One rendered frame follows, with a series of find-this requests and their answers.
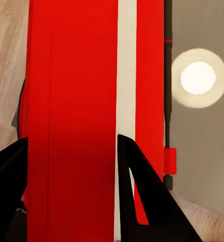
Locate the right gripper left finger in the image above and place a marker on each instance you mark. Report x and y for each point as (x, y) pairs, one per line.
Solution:
(13, 180)

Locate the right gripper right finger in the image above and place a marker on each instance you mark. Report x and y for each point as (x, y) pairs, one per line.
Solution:
(167, 222)

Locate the coffee table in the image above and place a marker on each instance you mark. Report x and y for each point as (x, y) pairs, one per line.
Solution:
(197, 118)

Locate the radio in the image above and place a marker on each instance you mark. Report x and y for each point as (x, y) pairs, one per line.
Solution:
(94, 69)

